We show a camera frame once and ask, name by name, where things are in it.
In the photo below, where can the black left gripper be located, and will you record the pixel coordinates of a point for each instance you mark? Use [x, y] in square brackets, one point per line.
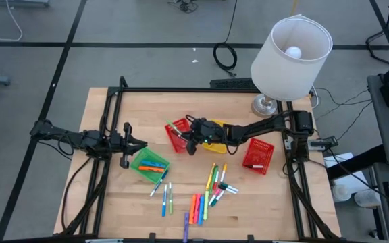
[117, 142]

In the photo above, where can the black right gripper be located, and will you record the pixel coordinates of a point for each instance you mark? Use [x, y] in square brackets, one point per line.
[208, 131]

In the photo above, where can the blue fat highlighter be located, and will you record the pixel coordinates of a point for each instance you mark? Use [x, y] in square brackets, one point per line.
[154, 164]
[201, 212]

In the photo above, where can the orange fat highlighter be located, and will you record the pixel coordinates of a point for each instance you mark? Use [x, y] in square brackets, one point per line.
[192, 209]
[150, 169]

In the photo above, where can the dark blue Expo marker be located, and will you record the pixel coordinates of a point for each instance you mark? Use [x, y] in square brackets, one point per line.
[159, 183]

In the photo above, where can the red-cap Sharpie marker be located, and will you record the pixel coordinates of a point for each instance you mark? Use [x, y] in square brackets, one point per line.
[216, 179]

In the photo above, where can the black-cap Sharpie marker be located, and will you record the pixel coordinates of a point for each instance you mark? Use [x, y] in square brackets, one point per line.
[222, 188]
[257, 166]

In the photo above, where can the light blue Expo marker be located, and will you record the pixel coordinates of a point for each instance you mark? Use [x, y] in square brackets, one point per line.
[164, 202]

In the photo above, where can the light green Expo marker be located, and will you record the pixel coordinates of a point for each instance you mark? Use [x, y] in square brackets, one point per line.
[170, 202]

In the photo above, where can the light green fat highlighter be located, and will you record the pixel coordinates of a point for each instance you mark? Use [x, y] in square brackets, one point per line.
[206, 206]

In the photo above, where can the pink fat highlighter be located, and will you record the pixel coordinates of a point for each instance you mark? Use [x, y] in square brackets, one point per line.
[197, 209]

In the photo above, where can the purple fat highlighter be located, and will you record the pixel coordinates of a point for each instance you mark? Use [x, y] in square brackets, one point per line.
[186, 227]

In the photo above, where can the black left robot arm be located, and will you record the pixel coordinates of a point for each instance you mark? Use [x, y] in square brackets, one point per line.
[66, 138]

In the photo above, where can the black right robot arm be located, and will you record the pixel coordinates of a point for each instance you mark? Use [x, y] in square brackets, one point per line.
[258, 127]

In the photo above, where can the red plastic basket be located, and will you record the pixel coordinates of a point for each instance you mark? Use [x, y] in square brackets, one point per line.
[174, 144]
[258, 152]

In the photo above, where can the green plastic basket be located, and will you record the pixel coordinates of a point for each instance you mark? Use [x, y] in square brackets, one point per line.
[150, 154]

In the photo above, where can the yellow plastic basket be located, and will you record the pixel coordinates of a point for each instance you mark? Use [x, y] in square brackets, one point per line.
[214, 148]

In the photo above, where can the yellow slim highlighter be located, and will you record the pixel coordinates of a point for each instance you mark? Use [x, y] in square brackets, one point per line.
[210, 177]

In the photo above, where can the yellow-cap Sharpie marker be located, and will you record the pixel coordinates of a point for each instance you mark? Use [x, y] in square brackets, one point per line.
[223, 170]

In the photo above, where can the green slim highlighter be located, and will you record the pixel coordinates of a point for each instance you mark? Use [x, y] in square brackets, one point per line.
[214, 180]

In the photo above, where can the green-cap Sharpie marker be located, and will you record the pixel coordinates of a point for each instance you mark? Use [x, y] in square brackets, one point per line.
[225, 185]

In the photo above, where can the pink-cap Sharpie marker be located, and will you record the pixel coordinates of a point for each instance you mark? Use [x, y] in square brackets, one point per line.
[216, 194]

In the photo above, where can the black power strip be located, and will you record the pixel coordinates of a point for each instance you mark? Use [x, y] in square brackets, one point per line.
[231, 83]

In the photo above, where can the teal-cap Sharpie marker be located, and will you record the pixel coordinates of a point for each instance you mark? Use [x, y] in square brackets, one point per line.
[214, 202]

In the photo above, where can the table lamp white shade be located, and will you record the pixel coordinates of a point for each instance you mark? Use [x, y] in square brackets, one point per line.
[282, 74]

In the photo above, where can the white round cup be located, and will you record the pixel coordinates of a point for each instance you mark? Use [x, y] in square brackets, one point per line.
[366, 198]
[340, 193]

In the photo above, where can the black metal beam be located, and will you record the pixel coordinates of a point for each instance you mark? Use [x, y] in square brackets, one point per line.
[356, 163]

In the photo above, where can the black metal table frame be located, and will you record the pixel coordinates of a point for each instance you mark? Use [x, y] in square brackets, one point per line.
[181, 90]

